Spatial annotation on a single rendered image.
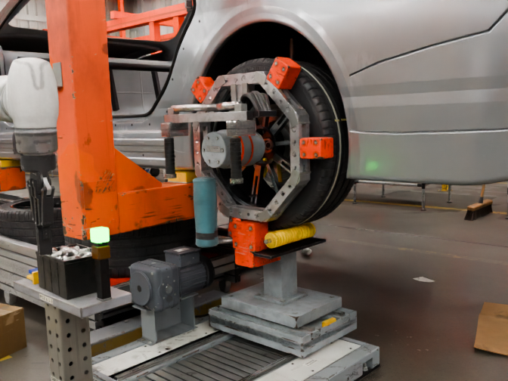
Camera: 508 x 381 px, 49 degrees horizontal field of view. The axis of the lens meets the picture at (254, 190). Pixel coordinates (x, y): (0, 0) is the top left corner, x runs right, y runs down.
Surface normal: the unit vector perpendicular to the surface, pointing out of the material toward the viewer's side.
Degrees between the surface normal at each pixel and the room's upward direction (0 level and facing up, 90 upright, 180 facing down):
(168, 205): 90
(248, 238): 90
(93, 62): 90
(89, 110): 90
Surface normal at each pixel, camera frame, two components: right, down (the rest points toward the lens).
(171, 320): 0.73, 0.07
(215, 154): -0.68, 0.11
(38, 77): 0.58, -0.01
